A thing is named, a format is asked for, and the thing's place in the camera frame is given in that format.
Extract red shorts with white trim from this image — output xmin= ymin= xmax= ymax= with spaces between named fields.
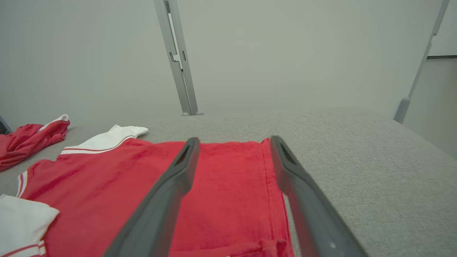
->
xmin=0 ymin=114 xmax=70 ymax=172

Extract grey slim partition post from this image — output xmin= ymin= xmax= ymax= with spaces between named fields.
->
xmin=394 ymin=0 xmax=450 ymax=124

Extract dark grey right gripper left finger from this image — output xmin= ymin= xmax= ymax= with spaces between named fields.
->
xmin=104 ymin=137 xmax=200 ymax=257

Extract red shirt with white sleeves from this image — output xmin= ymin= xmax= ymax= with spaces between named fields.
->
xmin=0 ymin=124 xmax=295 ymax=257

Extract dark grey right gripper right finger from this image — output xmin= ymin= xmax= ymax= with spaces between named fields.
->
xmin=270 ymin=136 xmax=368 ymax=257

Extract grey double partition post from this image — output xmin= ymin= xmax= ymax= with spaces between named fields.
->
xmin=154 ymin=0 xmax=205 ymax=116

